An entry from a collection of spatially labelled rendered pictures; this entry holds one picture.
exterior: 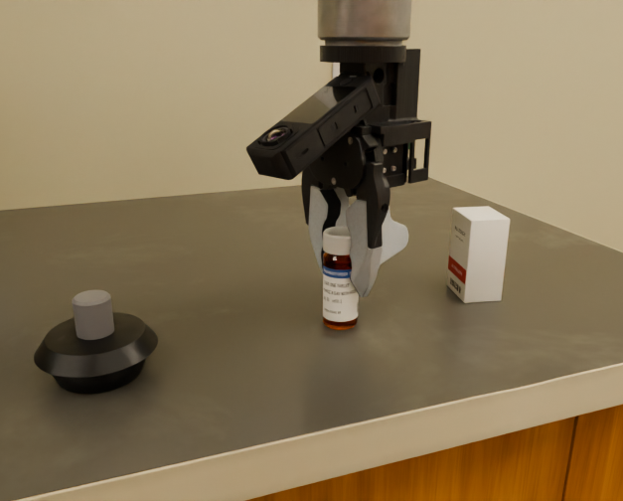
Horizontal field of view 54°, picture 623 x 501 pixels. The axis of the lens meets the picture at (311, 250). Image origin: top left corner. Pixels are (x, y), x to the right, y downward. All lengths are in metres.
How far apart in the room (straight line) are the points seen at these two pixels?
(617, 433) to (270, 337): 0.34
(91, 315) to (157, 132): 0.63
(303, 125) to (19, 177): 0.69
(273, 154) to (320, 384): 0.18
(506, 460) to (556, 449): 0.06
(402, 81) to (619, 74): 1.03
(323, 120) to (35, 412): 0.30
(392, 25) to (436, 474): 0.36
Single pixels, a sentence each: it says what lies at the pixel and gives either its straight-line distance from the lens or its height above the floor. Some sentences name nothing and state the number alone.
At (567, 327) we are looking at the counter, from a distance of 0.61.
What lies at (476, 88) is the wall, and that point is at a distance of 1.29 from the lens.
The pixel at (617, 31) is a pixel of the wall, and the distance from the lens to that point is 1.51.
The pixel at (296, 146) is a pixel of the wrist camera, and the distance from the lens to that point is 0.45.
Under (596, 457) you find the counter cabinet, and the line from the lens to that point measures 0.66.
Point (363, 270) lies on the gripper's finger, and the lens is 0.52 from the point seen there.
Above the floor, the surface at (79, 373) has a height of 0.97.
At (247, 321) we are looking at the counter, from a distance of 0.58.
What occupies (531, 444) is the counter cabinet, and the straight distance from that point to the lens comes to 0.59.
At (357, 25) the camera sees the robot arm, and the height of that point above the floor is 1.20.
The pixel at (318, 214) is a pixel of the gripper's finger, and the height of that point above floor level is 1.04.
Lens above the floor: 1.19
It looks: 19 degrees down
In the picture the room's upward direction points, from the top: straight up
